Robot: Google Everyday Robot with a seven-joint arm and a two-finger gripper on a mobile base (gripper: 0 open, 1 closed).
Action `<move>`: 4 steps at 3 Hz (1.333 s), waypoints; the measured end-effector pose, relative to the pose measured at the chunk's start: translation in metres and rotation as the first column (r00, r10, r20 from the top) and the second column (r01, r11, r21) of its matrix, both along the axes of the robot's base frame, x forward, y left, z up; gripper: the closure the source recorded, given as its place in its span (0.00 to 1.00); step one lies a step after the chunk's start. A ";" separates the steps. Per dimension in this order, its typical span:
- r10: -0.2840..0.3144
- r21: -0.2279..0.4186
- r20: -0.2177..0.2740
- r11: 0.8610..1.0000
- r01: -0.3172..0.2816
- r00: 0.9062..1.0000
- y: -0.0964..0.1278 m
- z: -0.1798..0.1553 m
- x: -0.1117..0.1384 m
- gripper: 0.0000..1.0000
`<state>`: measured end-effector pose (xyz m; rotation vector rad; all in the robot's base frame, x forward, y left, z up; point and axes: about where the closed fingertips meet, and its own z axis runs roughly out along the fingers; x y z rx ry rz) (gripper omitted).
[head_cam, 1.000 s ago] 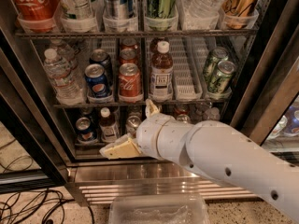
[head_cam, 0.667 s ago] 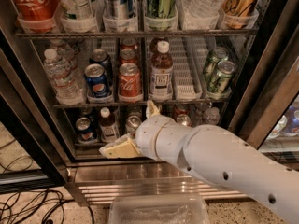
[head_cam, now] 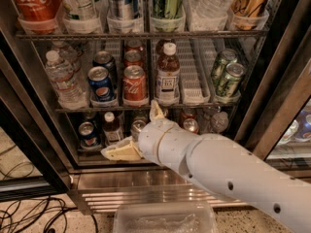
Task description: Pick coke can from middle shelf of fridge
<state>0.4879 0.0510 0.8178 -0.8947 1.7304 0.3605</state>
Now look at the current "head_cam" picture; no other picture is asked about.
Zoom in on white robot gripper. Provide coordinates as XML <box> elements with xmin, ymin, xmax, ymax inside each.
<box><xmin>101</xmin><ymin>100</ymin><xmax>197</xmax><ymax>166</ymax></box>

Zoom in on red coke can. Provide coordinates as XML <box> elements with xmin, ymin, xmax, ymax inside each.
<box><xmin>123</xmin><ymin>65</ymin><xmax>147</xmax><ymax>101</ymax></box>
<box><xmin>124</xmin><ymin>39</ymin><xmax>144</xmax><ymax>51</ymax></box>
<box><xmin>123</xmin><ymin>50</ymin><xmax>144</xmax><ymax>67</ymax></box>

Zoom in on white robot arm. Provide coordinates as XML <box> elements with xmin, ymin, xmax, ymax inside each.
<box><xmin>102</xmin><ymin>101</ymin><xmax>311</xmax><ymax>233</ymax></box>

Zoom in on bottom shelf silver green can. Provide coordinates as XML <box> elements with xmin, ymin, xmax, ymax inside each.
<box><xmin>130</xmin><ymin>120</ymin><xmax>146</xmax><ymax>142</ymax></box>

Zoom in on bottom shelf tea bottle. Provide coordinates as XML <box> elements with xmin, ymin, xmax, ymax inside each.
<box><xmin>103</xmin><ymin>112</ymin><xmax>123</xmax><ymax>145</ymax></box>

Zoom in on bottom shelf red can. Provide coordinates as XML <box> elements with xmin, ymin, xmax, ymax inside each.
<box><xmin>183</xmin><ymin>118</ymin><xmax>199</xmax><ymax>134</ymax></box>

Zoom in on bottom shelf pepsi can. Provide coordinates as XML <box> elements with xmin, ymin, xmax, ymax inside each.
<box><xmin>78</xmin><ymin>121</ymin><xmax>101</xmax><ymax>147</ymax></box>

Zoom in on front blue pepsi can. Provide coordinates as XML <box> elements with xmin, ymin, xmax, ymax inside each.
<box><xmin>87</xmin><ymin>66</ymin><xmax>115</xmax><ymax>102</ymax></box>

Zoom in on blue pepsi can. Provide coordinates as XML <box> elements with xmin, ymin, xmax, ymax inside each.
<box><xmin>87</xmin><ymin>66</ymin><xmax>115</xmax><ymax>102</ymax></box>
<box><xmin>92</xmin><ymin>50</ymin><xmax>118</xmax><ymax>88</ymax></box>

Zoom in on bottom shelf water bottle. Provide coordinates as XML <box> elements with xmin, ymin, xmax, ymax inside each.
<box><xmin>207</xmin><ymin>112</ymin><xmax>228</xmax><ymax>134</ymax></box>

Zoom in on rear blue pepsi can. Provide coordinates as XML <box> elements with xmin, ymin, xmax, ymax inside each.
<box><xmin>92</xmin><ymin>50</ymin><xmax>118</xmax><ymax>88</ymax></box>

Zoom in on empty white shelf tray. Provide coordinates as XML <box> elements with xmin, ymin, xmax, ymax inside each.
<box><xmin>177</xmin><ymin>39</ymin><xmax>211</xmax><ymax>105</ymax></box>

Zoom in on front green can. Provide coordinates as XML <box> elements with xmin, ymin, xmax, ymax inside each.
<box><xmin>216</xmin><ymin>63</ymin><xmax>246</xmax><ymax>97</ymax></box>

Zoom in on rear green can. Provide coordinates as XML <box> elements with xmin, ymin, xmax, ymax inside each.
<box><xmin>211</xmin><ymin>49</ymin><xmax>238</xmax><ymax>85</ymax></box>

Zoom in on top shelf blue silver can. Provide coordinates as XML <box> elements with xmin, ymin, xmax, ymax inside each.
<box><xmin>108</xmin><ymin>0</ymin><xmax>140</xmax><ymax>20</ymax></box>

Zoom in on top shelf green bottle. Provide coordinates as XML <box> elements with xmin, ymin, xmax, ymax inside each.
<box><xmin>153</xmin><ymin>0</ymin><xmax>183</xmax><ymax>19</ymax></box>

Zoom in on right glass fridge door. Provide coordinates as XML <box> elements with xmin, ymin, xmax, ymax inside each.
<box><xmin>247</xmin><ymin>28</ymin><xmax>311</xmax><ymax>176</ymax></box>

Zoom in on top shelf sprite bottle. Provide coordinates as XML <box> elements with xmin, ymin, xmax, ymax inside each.
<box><xmin>62</xmin><ymin>0</ymin><xmax>97</xmax><ymax>21</ymax></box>

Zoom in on top shelf orange bottle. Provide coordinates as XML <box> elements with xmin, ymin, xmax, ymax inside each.
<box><xmin>231</xmin><ymin>0</ymin><xmax>268</xmax><ymax>17</ymax></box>

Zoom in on front brown tea bottle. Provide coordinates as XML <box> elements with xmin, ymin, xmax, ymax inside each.
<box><xmin>155</xmin><ymin>43</ymin><xmax>180</xmax><ymax>105</ymax></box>

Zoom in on brown tea bottle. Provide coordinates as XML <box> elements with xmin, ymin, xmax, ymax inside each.
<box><xmin>155</xmin><ymin>39</ymin><xmax>176</xmax><ymax>55</ymax></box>
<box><xmin>155</xmin><ymin>43</ymin><xmax>180</xmax><ymax>105</ymax></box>

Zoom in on front clear water bottle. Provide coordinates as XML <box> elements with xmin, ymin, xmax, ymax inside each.
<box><xmin>45</xmin><ymin>50</ymin><xmax>87</xmax><ymax>110</ymax></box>

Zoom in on clear water bottle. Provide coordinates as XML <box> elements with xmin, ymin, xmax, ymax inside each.
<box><xmin>52</xmin><ymin>41</ymin><xmax>85</xmax><ymax>82</ymax></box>
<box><xmin>45</xmin><ymin>50</ymin><xmax>87</xmax><ymax>110</ymax></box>

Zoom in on rear brown tea bottle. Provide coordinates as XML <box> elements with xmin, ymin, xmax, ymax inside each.
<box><xmin>155</xmin><ymin>39</ymin><xmax>176</xmax><ymax>55</ymax></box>

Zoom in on clear plastic bin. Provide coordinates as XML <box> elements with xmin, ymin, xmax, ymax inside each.
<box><xmin>113</xmin><ymin>202</ymin><xmax>219</xmax><ymax>233</ymax></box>

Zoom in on rear clear water bottle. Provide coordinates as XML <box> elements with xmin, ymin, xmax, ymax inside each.
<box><xmin>52</xmin><ymin>41</ymin><xmax>85</xmax><ymax>82</ymax></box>

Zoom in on large coca-cola bottle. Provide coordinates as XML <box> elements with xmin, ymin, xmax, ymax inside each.
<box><xmin>14</xmin><ymin>0</ymin><xmax>61</xmax><ymax>34</ymax></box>

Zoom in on black floor cables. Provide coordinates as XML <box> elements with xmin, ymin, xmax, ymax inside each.
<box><xmin>0</xmin><ymin>144</ymin><xmax>100</xmax><ymax>233</ymax></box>

